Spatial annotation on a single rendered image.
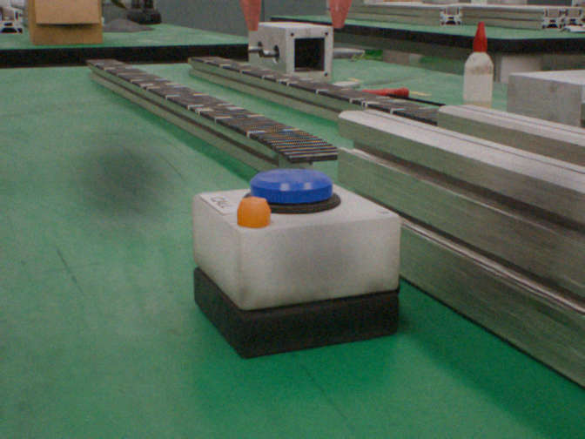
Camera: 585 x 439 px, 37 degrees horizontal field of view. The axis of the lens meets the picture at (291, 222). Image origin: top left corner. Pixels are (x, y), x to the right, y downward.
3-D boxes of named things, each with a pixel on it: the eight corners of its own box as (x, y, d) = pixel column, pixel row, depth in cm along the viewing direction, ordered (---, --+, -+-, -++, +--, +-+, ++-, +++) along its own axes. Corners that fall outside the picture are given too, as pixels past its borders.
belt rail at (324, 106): (188, 74, 170) (188, 58, 169) (208, 73, 172) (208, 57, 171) (460, 163, 84) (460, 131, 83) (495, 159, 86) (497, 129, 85)
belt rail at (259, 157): (88, 77, 163) (87, 61, 163) (110, 77, 165) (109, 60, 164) (272, 178, 77) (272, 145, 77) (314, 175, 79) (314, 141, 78)
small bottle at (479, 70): (486, 114, 116) (491, 22, 113) (458, 112, 118) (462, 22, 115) (494, 111, 119) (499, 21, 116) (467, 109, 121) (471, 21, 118)
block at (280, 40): (252, 78, 162) (252, 25, 159) (309, 76, 166) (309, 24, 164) (272, 84, 153) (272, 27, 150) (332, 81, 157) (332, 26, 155)
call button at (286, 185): (239, 208, 44) (238, 169, 44) (312, 202, 46) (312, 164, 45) (266, 228, 41) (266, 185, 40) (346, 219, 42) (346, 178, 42)
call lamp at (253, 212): (231, 220, 40) (231, 194, 39) (264, 217, 40) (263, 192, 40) (243, 228, 38) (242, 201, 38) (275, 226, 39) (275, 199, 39)
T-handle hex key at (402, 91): (356, 100, 130) (357, 89, 130) (405, 97, 134) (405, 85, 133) (418, 114, 116) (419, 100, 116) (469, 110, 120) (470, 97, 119)
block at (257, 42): (237, 72, 173) (236, 23, 170) (290, 70, 177) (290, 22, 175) (257, 77, 164) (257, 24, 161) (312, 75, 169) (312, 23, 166)
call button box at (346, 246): (192, 303, 47) (189, 186, 45) (359, 281, 50) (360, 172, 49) (241, 361, 40) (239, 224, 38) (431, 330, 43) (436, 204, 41)
